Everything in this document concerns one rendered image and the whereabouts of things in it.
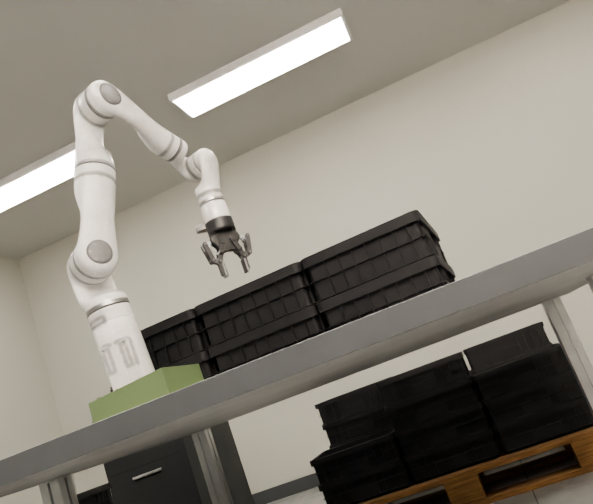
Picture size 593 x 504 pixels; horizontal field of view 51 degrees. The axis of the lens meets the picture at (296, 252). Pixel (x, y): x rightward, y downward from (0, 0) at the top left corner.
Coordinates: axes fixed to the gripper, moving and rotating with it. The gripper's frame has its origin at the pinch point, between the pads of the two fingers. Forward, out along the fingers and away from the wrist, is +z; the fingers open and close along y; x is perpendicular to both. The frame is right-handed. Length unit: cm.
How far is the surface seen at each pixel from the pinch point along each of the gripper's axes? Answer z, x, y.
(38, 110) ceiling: -177, 200, -3
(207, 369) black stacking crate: 22.7, 0.8, -15.2
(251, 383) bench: 33, -61, -29
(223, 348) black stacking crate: 19.6, -4.6, -11.5
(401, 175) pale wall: -101, 222, 255
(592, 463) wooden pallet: 98, 43, 133
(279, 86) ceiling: -176, 197, 162
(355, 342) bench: 33, -72, -17
